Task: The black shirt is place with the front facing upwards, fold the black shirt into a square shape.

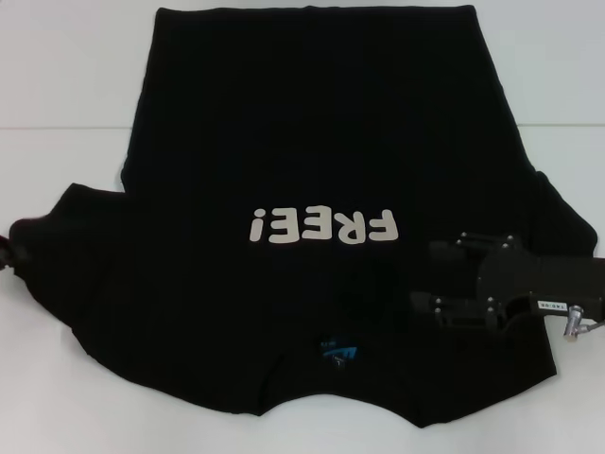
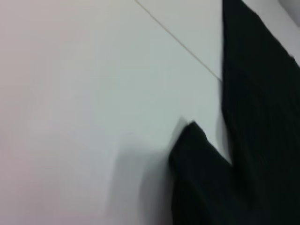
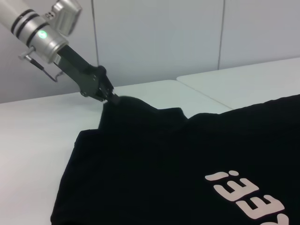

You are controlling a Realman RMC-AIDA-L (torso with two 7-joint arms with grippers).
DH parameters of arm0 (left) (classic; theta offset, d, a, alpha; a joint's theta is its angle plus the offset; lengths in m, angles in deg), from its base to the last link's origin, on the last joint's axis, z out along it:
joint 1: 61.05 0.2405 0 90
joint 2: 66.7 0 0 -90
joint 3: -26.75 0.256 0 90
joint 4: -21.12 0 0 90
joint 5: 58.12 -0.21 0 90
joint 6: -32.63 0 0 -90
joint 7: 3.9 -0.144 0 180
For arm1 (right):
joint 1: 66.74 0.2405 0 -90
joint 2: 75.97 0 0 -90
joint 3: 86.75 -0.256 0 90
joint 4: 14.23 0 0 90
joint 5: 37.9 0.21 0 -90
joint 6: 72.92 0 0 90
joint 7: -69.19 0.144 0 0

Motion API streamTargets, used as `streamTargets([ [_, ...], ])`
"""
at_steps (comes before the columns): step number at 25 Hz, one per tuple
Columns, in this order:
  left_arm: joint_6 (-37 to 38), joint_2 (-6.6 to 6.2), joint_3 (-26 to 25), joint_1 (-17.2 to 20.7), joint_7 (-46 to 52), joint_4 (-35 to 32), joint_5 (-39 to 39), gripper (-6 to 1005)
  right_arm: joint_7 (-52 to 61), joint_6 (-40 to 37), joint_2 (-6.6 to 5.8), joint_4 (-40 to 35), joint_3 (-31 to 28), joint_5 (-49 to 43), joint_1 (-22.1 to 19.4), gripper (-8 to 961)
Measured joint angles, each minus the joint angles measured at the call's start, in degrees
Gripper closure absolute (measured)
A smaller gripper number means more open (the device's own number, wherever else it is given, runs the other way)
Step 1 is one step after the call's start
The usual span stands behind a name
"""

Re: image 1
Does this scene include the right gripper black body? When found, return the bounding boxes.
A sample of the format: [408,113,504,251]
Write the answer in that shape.
[475,236,605,332]

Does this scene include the black shirt with FREE print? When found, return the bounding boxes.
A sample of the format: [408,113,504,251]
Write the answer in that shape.
[8,4,597,418]

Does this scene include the right gripper cable with plug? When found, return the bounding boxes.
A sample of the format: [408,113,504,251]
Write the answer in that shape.
[560,304,605,342]

